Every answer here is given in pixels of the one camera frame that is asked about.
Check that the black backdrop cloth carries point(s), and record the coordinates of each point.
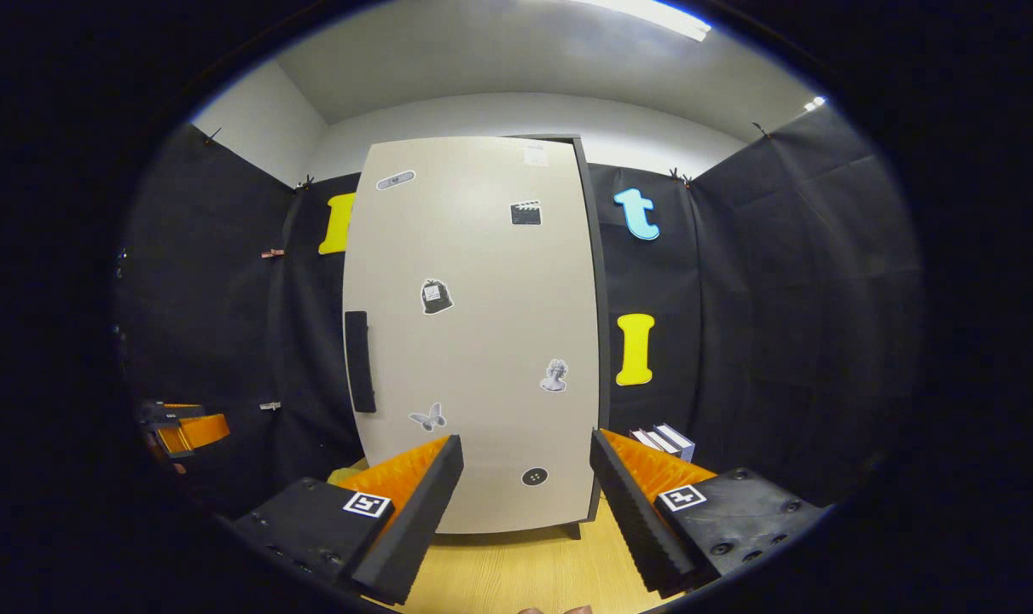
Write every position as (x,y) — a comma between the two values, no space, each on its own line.
(780,324)

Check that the small ceiling light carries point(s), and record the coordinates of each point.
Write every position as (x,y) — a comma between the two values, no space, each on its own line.
(815,103)

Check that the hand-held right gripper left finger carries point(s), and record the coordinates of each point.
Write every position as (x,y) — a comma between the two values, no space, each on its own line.
(414,529)

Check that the yellow lemon plush toy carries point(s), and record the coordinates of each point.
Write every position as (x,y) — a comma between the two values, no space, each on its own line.
(345,472)

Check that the beige book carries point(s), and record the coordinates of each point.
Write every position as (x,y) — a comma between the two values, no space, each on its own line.
(659,442)

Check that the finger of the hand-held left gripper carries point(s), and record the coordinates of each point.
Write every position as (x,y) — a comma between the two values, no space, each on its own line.
(200,431)
(171,415)

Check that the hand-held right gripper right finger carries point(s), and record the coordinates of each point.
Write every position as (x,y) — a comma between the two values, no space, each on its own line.
(631,520)

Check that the long ceiling light panel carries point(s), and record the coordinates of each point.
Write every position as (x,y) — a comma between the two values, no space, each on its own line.
(644,17)

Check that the white and pink book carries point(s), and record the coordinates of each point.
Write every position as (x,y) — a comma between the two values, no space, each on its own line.
(641,438)

